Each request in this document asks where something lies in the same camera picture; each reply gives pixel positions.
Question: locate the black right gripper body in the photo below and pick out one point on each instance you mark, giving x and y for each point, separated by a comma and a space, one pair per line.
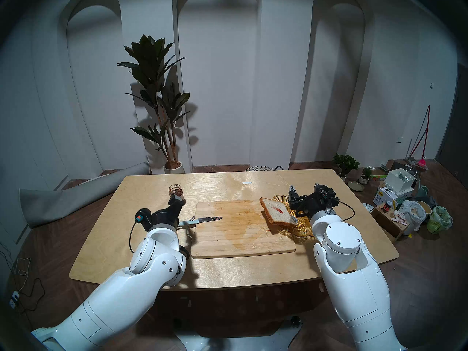
314, 204

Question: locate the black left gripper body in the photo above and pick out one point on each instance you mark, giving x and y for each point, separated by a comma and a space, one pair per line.
161, 216

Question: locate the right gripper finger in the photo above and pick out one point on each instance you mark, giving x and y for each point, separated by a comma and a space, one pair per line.
292, 193

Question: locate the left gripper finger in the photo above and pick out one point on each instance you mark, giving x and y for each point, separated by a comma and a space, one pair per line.
177, 201

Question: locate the white bread slice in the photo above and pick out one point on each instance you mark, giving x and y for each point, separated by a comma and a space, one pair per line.
279, 212

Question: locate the amber glass plate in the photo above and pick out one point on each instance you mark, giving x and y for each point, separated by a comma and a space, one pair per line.
303, 229

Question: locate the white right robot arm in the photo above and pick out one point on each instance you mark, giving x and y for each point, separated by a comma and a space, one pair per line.
354, 277

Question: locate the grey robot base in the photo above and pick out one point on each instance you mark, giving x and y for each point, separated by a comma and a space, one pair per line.
237, 341

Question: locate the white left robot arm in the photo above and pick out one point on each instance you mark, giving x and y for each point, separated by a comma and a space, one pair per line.
128, 291

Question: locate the glass jam jar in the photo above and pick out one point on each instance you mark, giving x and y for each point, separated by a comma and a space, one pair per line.
175, 189

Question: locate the grey ceramic plate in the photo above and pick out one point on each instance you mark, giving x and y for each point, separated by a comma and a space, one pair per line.
355, 186

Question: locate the bushy small potted plant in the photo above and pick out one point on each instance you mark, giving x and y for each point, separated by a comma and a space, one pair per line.
345, 162

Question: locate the patterned small bowl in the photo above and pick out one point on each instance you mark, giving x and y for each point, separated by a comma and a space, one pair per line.
368, 207

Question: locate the tiny potted plant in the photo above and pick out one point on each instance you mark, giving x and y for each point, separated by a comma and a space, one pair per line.
365, 174

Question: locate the wooden cutting board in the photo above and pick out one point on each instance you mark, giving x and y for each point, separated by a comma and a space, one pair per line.
241, 229

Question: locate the white yellow printed carton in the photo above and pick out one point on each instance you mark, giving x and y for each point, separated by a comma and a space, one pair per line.
384, 197

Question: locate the red lidded jar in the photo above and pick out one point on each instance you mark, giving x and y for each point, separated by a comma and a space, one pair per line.
387, 206

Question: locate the white box appliance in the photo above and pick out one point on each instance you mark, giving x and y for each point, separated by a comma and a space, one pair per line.
398, 182

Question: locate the rolled grey mat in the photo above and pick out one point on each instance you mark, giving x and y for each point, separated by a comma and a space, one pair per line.
73, 196

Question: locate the white plastic bag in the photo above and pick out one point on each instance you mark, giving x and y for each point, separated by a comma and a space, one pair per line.
413, 215

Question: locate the beige bucket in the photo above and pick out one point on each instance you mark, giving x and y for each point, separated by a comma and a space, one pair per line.
424, 207

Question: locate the green mesh bag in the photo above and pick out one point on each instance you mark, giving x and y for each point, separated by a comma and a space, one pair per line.
440, 220

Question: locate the tall potted plant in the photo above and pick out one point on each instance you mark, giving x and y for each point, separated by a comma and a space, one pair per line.
153, 61

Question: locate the dark door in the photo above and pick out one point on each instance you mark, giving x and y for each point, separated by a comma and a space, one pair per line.
455, 142

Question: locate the white power strip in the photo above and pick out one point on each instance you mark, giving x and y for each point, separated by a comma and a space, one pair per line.
14, 299

